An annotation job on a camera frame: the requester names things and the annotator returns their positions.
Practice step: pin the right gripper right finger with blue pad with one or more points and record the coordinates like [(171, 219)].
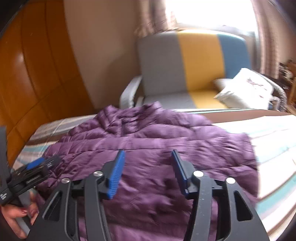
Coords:
[(237, 219)]

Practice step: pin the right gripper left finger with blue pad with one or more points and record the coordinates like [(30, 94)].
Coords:
[(58, 219)]

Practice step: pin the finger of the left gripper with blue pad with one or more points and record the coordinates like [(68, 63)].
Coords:
[(35, 163), (46, 168)]

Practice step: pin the purple quilted down jacket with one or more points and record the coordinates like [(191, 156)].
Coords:
[(148, 204)]

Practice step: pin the left hand red nails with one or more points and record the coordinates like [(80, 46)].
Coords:
[(11, 212)]

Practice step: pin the wooden wardrobe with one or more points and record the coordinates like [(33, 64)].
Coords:
[(40, 78)]

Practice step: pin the striped bed sheet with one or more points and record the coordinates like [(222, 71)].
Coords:
[(272, 142)]

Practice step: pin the grey yellow blue sofa chair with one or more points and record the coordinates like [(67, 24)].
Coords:
[(178, 69)]

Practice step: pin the white deer print pillow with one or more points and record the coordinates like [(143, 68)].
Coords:
[(248, 89)]

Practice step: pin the cluttered desk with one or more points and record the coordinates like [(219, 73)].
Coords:
[(287, 76)]

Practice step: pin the left patterned curtain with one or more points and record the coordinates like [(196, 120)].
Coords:
[(154, 17)]

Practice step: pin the patterned curtain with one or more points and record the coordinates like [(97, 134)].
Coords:
[(154, 17), (271, 27)]

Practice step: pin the window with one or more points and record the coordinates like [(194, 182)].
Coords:
[(213, 15)]

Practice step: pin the right patterned curtain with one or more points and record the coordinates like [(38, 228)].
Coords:
[(271, 27)]

